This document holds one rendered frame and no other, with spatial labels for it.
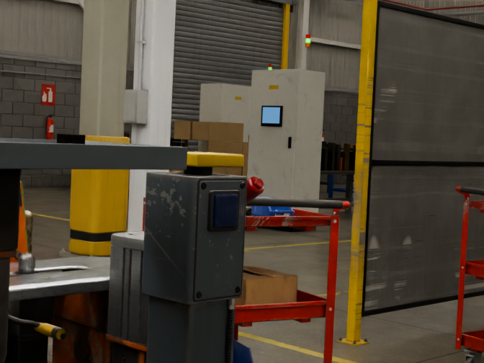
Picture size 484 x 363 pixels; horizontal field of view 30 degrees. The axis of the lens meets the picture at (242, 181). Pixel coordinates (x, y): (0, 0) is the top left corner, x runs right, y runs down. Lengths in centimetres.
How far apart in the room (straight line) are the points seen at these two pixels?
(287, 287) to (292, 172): 787
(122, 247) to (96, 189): 702
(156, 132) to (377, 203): 139
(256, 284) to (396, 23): 272
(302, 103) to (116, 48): 356
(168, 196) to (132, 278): 22
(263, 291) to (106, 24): 525
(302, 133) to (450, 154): 529
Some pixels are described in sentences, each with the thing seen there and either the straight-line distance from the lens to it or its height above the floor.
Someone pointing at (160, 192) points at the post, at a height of 112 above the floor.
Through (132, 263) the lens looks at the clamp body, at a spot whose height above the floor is 103.
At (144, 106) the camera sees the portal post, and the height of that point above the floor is 130.
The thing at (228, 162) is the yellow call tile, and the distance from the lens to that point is 81.
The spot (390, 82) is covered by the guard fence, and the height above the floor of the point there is 152.
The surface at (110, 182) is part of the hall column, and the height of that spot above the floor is 70.
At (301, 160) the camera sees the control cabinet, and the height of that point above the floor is 89.
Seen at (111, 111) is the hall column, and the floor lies 133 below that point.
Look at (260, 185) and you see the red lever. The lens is 90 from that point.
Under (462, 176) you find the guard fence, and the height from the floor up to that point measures 96.
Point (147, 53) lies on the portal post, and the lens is 495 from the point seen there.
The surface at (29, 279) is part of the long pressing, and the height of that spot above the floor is 100.
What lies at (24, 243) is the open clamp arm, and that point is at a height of 102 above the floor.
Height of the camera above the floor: 118
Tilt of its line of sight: 3 degrees down
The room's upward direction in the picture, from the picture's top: 3 degrees clockwise
